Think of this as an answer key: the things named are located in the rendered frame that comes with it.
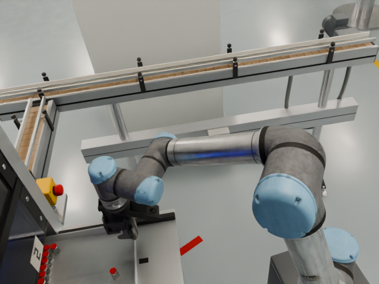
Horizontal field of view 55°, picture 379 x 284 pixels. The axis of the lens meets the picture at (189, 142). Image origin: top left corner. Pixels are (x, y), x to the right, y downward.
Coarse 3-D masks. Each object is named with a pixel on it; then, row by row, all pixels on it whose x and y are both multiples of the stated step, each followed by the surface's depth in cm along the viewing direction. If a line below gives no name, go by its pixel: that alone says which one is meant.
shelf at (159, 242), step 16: (80, 224) 126; (96, 224) 126; (144, 224) 124; (160, 224) 123; (176, 224) 123; (144, 240) 119; (160, 240) 119; (176, 240) 118; (144, 256) 115; (160, 256) 115; (176, 256) 114; (144, 272) 111; (160, 272) 111; (176, 272) 110
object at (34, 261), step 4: (36, 236) 105; (36, 240) 104; (36, 244) 104; (40, 244) 107; (40, 248) 106; (32, 252) 101; (36, 252) 103; (40, 252) 106; (32, 256) 100; (40, 256) 105; (32, 260) 100; (36, 260) 102; (40, 260) 105; (32, 264) 99; (36, 264) 102; (36, 268) 101
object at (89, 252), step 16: (48, 240) 121; (64, 240) 122; (80, 240) 121; (96, 240) 121; (112, 240) 120; (128, 240) 120; (64, 256) 118; (80, 256) 117; (96, 256) 116; (112, 256) 116; (128, 256) 115; (64, 272) 114; (80, 272) 113; (96, 272) 113; (128, 272) 112
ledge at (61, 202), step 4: (60, 196) 136; (64, 196) 136; (60, 200) 135; (64, 200) 135; (56, 204) 134; (60, 204) 133; (64, 204) 133; (60, 208) 132; (64, 208) 132; (56, 212) 131; (60, 212) 131; (64, 212) 132; (60, 216) 129; (64, 216) 131; (60, 220) 128
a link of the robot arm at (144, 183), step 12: (144, 168) 92; (156, 168) 93; (120, 180) 90; (132, 180) 90; (144, 180) 89; (156, 180) 89; (120, 192) 91; (132, 192) 89; (144, 192) 88; (156, 192) 89; (144, 204) 90; (156, 204) 92
